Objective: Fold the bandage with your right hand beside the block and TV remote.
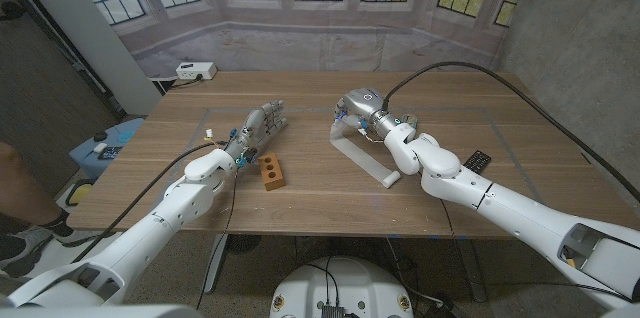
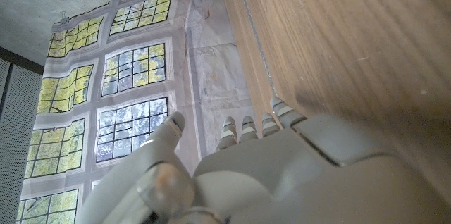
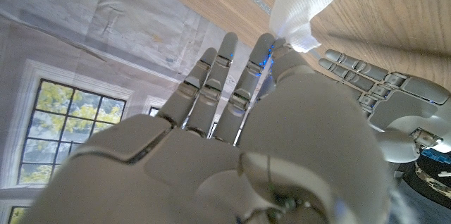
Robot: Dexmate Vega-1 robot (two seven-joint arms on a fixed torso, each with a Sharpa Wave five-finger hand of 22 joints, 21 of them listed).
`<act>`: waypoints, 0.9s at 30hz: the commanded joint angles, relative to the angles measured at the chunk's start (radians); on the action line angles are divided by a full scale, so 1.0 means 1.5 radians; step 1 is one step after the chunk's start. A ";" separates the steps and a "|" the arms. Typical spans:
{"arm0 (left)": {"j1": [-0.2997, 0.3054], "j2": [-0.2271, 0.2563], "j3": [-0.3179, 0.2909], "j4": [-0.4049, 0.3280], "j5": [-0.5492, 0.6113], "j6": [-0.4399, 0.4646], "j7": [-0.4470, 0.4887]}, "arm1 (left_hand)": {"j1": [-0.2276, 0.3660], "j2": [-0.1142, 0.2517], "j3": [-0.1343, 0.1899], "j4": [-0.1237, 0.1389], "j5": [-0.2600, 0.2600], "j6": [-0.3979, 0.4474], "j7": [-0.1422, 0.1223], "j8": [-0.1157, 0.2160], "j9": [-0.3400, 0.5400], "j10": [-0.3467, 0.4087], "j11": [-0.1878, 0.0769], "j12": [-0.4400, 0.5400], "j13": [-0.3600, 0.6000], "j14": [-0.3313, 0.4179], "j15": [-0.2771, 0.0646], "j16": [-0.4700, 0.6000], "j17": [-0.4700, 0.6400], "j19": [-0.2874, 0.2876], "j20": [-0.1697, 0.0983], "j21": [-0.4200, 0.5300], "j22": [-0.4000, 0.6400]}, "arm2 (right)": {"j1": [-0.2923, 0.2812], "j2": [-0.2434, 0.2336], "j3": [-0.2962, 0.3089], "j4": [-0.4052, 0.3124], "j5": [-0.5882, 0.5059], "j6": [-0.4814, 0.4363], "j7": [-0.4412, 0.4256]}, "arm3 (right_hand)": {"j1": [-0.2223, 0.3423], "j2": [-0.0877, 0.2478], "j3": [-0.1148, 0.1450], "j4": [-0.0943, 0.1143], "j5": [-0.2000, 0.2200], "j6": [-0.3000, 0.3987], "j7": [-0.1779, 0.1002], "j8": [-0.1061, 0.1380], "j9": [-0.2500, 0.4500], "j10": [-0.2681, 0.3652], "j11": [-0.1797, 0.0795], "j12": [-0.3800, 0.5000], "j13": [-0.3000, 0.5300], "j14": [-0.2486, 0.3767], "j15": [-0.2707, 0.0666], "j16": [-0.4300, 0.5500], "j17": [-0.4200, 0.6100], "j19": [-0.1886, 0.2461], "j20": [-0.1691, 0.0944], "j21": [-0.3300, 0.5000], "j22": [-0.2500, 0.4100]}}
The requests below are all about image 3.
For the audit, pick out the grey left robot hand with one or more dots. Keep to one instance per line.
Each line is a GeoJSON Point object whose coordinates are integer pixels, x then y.
{"type": "Point", "coordinates": [405, 107]}

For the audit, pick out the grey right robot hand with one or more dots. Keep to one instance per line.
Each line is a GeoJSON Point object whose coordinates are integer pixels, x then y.
{"type": "Point", "coordinates": [197, 171]}

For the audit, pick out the white gauze bandage roll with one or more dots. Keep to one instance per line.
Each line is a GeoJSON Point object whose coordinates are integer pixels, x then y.
{"type": "Point", "coordinates": [303, 2]}

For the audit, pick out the black object with camouflage band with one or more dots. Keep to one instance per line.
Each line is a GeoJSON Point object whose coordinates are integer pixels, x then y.
{"type": "Point", "coordinates": [423, 171]}

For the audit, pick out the printed window backdrop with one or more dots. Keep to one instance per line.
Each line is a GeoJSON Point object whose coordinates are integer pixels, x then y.
{"type": "Point", "coordinates": [88, 23]}

